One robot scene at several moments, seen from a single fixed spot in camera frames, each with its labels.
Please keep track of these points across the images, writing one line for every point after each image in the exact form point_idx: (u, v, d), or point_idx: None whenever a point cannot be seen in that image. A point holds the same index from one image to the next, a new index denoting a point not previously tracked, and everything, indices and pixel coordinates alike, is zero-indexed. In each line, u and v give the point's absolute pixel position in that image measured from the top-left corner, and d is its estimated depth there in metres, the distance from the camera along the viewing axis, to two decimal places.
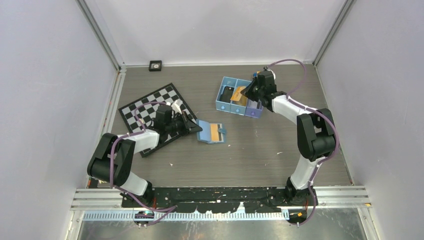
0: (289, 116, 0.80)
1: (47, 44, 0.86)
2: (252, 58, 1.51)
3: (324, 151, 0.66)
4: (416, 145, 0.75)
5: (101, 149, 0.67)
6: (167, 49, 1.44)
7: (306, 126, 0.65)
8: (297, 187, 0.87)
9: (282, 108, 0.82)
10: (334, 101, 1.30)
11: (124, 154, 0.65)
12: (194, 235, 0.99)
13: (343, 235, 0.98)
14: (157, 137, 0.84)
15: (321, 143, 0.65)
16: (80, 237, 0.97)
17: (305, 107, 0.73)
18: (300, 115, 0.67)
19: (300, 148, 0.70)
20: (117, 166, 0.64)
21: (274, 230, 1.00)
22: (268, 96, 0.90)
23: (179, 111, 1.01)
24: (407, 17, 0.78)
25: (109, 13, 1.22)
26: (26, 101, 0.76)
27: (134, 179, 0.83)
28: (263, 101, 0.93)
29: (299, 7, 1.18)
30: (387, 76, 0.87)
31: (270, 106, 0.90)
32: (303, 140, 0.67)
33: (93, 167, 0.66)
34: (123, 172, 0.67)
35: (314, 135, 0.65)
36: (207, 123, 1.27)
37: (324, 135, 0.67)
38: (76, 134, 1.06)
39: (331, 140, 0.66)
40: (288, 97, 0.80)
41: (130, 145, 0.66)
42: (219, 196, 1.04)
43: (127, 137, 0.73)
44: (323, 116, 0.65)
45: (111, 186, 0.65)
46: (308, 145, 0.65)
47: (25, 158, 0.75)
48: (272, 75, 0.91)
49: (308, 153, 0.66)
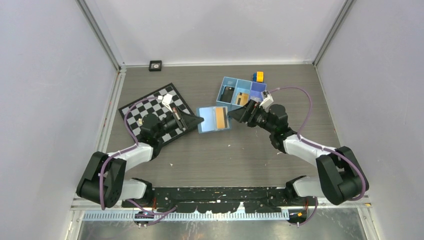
0: (304, 156, 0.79)
1: (47, 44, 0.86)
2: (251, 58, 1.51)
3: (352, 195, 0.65)
4: (416, 145, 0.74)
5: (91, 170, 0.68)
6: (167, 49, 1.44)
7: (329, 172, 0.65)
8: (300, 194, 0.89)
9: (296, 150, 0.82)
10: (334, 101, 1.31)
11: (114, 175, 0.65)
12: (194, 235, 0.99)
13: (343, 235, 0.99)
14: (151, 151, 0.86)
15: (348, 186, 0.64)
16: (80, 237, 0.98)
17: (322, 146, 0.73)
18: (320, 158, 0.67)
19: (324, 190, 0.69)
20: (106, 186, 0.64)
21: (274, 229, 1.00)
22: (281, 137, 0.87)
23: (169, 108, 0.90)
24: (407, 16, 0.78)
25: (109, 12, 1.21)
26: (26, 100, 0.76)
27: (129, 184, 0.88)
28: (274, 142, 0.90)
29: (299, 7, 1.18)
30: (387, 76, 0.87)
31: (283, 148, 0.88)
32: (330, 186, 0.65)
33: (83, 188, 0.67)
34: (114, 192, 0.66)
35: (340, 180, 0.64)
36: (211, 111, 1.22)
37: (350, 176, 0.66)
38: (76, 134, 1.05)
39: (358, 182, 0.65)
40: (300, 137, 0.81)
41: (120, 165, 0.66)
42: (219, 196, 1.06)
43: (118, 155, 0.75)
44: (345, 159, 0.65)
45: (101, 208, 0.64)
46: (336, 191, 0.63)
47: (26, 158, 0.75)
48: (287, 116, 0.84)
49: (336, 199, 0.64)
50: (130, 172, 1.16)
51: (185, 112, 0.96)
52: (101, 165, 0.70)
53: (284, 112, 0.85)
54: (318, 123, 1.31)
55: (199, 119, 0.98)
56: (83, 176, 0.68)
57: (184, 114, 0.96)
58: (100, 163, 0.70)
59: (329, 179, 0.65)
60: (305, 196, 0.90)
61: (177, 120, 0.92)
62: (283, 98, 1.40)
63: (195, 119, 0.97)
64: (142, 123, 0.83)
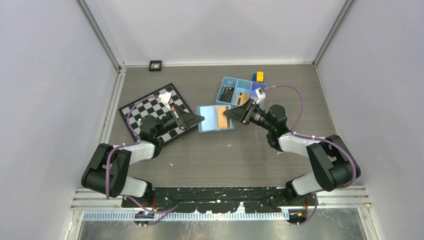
0: (297, 150, 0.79)
1: (47, 44, 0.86)
2: (251, 58, 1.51)
3: (344, 181, 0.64)
4: (416, 145, 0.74)
5: (97, 160, 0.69)
6: (167, 49, 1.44)
7: (319, 156, 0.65)
8: (299, 192, 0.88)
9: (290, 144, 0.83)
10: (334, 101, 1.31)
11: (120, 165, 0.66)
12: (194, 235, 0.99)
13: (343, 235, 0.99)
14: (153, 149, 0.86)
15: (340, 173, 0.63)
16: (80, 237, 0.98)
17: (312, 137, 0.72)
18: (311, 145, 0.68)
19: (318, 179, 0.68)
20: (112, 174, 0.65)
21: (274, 230, 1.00)
22: (276, 137, 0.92)
23: (167, 107, 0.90)
24: (408, 16, 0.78)
25: (109, 12, 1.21)
26: (26, 100, 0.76)
27: (132, 180, 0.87)
28: (270, 141, 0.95)
29: (299, 7, 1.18)
30: (387, 76, 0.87)
31: (278, 147, 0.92)
32: (321, 172, 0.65)
33: (88, 177, 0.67)
34: (118, 182, 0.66)
35: (330, 165, 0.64)
36: (213, 109, 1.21)
37: (342, 163, 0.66)
38: (76, 134, 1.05)
39: (349, 168, 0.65)
40: (293, 133, 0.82)
41: (126, 154, 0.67)
42: (219, 196, 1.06)
43: (123, 147, 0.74)
44: (335, 145, 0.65)
45: (106, 197, 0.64)
46: (326, 175, 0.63)
47: (26, 158, 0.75)
48: (286, 119, 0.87)
49: (329, 185, 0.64)
50: (130, 172, 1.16)
51: (184, 111, 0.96)
52: (106, 155, 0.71)
53: (283, 115, 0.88)
54: (318, 123, 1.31)
55: (198, 118, 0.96)
56: (88, 165, 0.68)
57: (184, 113, 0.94)
58: (106, 154, 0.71)
59: (318, 163, 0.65)
60: (304, 195, 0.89)
61: (174, 119, 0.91)
62: (283, 98, 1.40)
63: (193, 118, 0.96)
64: (142, 123, 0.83)
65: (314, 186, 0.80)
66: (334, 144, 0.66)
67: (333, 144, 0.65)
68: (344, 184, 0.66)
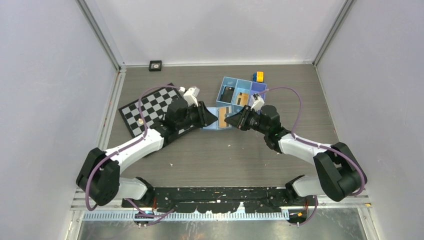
0: (301, 155, 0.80)
1: (47, 44, 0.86)
2: (251, 57, 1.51)
3: (352, 189, 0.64)
4: (416, 145, 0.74)
5: (87, 168, 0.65)
6: (167, 49, 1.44)
7: (326, 167, 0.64)
8: (300, 194, 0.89)
9: (292, 148, 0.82)
10: (333, 101, 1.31)
11: (103, 181, 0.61)
12: (194, 235, 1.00)
13: (343, 235, 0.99)
14: (161, 142, 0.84)
15: (348, 182, 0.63)
16: (80, 237, 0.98)
17: (318, 144, 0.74)
18: (317, 155, 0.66)
19: (324, 187, 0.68)
20: (95, 189, 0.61)
21: (274, 230, 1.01)
22: (274, 137, 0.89)
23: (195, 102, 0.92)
24: (407, 17, 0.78)
25: (109, 13, 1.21)
26: (26, 101, 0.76)
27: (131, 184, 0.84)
28: (269, 143, 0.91)
29: (299, 7, 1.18)
30: (387, 76, 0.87)
31: (278, 147, 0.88)
32: (328, 181, 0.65)
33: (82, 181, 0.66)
34: (107, 193, 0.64)
35: (337, 175, 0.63)
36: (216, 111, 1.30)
37: (349, 172, 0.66)
38: (76, 134, 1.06)
39: (357, 176, 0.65)
40: (296, 136, 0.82)
41: (112, 171, 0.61)
42: (219, 196, 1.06)
43: (116, 154, 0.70)
44: (343, 155, 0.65)
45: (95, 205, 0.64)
46: (335, 186, 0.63)
47: (26, 157, 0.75)
48: (278, 116, 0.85)
49: (337, 195, 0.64)
50: (130, 172, 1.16)
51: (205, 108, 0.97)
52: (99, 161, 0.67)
53: (275, 112, 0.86)
54: (318, 123, 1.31)
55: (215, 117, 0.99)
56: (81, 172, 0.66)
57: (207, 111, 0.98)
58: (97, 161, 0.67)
59: (326, 174, 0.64)
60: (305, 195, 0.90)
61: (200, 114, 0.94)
62: (283, 98, 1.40)
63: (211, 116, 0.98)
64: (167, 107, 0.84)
65: (314, 190, 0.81)
66: (341, 154, 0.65)
67: (340, 154, 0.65)
68: (353, 191, 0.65)
